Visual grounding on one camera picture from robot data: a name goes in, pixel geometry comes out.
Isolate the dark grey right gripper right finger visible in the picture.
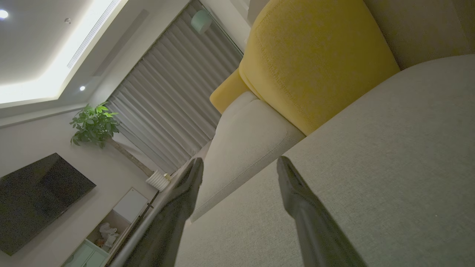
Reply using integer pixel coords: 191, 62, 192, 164
276, 156, 368, 267

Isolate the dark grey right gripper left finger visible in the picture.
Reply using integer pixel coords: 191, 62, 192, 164
122, 157, 204, 267

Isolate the white ribbed plant pot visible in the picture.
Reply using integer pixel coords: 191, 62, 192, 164
145, 170, 171, 192

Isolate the white and mint cabinet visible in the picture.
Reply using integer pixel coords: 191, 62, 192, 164
61, 187, 149, 267

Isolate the white toy figure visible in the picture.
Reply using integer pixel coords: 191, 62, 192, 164
97, 222, 120, 249

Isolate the grey and yellow sofa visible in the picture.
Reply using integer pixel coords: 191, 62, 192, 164
174, 54, 475, 267

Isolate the grey sofa back cushion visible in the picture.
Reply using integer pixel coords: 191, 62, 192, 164
190, 106, 305, 223

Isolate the green potted tree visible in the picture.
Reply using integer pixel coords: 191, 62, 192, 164
69, 102, 154, 177

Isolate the grey pleated curtain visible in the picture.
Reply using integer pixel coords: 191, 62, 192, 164
106, 0, 243, 175

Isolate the grey sofa seat cushion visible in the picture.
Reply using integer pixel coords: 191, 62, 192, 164
219, 92, 260, 112

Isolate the large yellow sofa back cushion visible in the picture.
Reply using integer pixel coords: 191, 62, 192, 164
239, 0, 400, 136

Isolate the long ceiling air vent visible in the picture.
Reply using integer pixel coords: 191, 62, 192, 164
67, 0, 121, 69

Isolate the black wall television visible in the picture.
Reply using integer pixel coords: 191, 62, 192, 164
0, 153, 97, 256

